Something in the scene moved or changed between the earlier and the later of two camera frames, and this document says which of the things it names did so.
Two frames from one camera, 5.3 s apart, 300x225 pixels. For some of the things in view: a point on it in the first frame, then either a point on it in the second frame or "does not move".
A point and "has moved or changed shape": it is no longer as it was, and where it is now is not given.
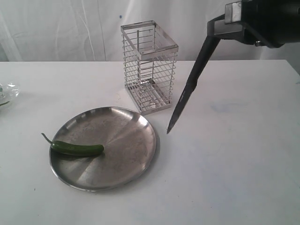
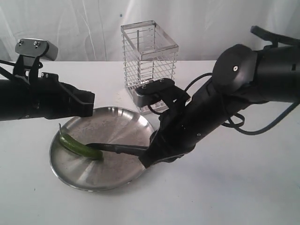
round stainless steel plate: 129,142 does not move
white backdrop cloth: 90,30 does not move
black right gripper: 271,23 -> 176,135
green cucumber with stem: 75,149 has moved or changed shape
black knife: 211,43 -> 120,148
